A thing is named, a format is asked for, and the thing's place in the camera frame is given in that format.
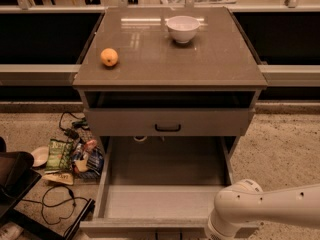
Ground grey drawer cabinet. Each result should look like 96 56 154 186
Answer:
72 6 269 152

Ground grey drawer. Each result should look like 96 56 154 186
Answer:
80 136 232 240
84 91 254 136

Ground white plate on floor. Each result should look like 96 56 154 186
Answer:
31 146 49 167

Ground pile of snack packages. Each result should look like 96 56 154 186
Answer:
71 139 104 179

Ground white bowl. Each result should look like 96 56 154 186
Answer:
166 16 200 43

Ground black power adapter cable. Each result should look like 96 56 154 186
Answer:
58 111 92 141

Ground grey top drawer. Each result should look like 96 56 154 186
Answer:
84 91 254 136

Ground orange fruit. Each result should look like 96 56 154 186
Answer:
100 48 118 67

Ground green chip bag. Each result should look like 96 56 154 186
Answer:
45 139 73 173

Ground white shoe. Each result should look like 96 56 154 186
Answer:
0 222 23 240

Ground black cable on floor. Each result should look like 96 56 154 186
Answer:
21 184 90 238

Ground yellow snack bag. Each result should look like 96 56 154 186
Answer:
43 173 74 186

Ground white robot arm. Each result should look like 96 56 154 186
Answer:
205 179 320 240

